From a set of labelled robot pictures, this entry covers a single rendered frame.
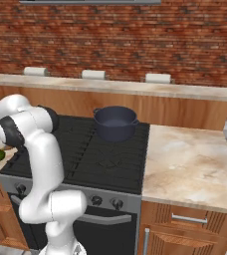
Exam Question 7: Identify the dark blue cooking pot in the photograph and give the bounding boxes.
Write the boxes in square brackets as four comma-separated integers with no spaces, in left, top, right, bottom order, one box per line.
[93,106,140,143]

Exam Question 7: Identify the black gas hob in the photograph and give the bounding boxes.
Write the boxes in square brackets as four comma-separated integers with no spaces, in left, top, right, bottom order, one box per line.
[0,114,151,196]

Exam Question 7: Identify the wooden kitchen island counter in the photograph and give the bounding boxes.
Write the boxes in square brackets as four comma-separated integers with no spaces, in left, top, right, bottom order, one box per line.
[0,72,227,131]

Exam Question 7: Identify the white bar stool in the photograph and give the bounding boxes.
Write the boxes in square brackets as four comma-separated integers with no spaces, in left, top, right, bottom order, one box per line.
[21,66,51,78]
[80,69,108,81]
[140,73,175,85]

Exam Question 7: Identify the black hob knob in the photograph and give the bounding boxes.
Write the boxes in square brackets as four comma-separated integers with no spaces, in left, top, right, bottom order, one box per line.
[111,197,124,211]
[15,183,28,196]
[91,194,104,207]

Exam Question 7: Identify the black oven door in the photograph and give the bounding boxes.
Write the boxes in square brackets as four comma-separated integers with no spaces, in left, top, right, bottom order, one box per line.
[8,194,138,255]

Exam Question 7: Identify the grey oven door handle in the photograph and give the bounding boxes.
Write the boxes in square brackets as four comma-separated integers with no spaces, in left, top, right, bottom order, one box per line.
[10,194,132,226]

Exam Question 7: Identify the grey cupboard door handle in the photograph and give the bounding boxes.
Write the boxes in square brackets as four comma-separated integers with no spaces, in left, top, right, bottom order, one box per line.
[142,227,151,255]

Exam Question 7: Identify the grey drawer handle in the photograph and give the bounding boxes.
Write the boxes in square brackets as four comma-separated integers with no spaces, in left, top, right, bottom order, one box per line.
[170,212,208,225]

